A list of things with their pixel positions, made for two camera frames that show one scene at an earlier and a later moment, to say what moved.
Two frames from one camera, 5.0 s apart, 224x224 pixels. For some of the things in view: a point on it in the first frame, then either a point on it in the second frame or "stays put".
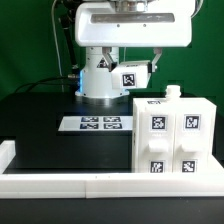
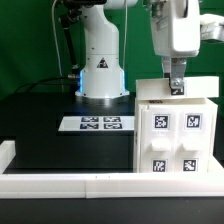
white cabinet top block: x=131 y=74 to x=193 y=87
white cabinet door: x=156 y=138 stays put
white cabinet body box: x=173 y=134 stays put
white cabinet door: x=192 y=138 stays put
